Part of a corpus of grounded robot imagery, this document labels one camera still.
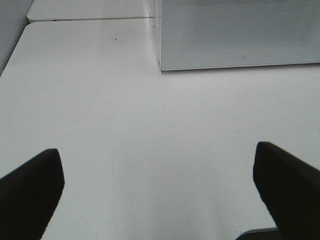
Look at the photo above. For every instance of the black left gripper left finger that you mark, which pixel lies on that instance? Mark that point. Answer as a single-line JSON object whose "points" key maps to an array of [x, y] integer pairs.
{"points": [[29, 196]]}

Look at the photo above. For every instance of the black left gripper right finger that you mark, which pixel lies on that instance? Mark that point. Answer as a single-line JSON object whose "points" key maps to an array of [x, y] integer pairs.
{"points": [[290, 190]]}

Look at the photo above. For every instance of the white microwave door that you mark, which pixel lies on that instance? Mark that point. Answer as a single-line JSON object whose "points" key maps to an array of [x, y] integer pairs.
{"points": [[203, 34]]}

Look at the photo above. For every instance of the white microwave oven body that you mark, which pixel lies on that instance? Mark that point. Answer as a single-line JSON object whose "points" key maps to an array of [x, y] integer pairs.
{"points": [[156, 10]]}

